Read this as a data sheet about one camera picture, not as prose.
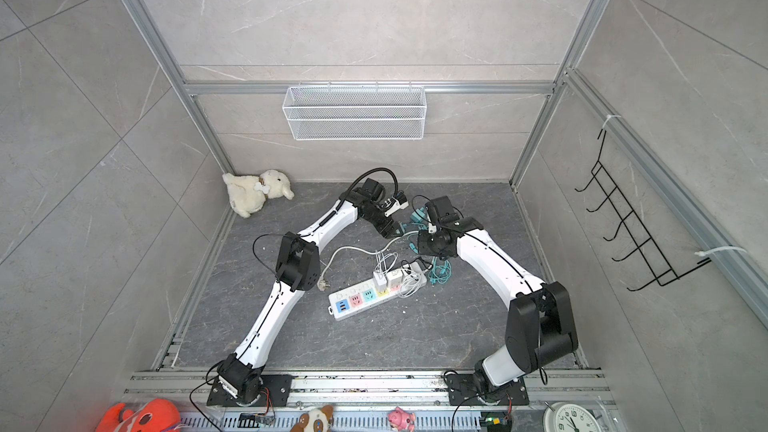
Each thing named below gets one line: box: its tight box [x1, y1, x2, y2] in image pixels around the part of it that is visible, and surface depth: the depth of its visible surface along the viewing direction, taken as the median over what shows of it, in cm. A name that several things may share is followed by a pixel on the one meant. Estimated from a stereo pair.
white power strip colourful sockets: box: [328, 263, 427, 321], surface depth 88 cm
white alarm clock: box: [542, 401, 602, 432], surface depth 68 cm
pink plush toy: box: [387, 406, 417, 432], surface depth 69 cm
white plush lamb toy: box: [222, 169, 295, 219], surface depth 109 cm
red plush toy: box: [95, 398, 181, 432], surface depth 66 cm
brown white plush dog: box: [290, 404, 334, 432], surface depth 69 cm
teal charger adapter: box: [410, 207, 425, 223], surface depth 109 cm
